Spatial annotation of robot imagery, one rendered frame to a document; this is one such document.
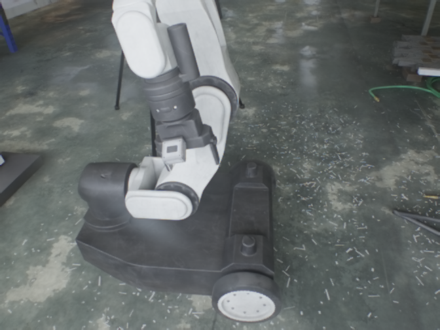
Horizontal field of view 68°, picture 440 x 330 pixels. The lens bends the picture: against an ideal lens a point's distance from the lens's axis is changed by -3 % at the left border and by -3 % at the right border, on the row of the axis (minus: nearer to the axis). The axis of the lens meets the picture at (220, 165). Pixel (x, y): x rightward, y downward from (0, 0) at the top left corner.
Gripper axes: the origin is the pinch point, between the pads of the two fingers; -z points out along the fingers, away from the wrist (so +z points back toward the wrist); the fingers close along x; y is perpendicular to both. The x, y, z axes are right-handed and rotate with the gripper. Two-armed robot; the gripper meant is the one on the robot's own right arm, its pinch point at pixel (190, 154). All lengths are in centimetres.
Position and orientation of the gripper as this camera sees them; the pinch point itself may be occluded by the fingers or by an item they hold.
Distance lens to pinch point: 72.4
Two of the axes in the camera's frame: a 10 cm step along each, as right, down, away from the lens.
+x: 9.7, -1.3, -2.2
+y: 1.0, -6.0, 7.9
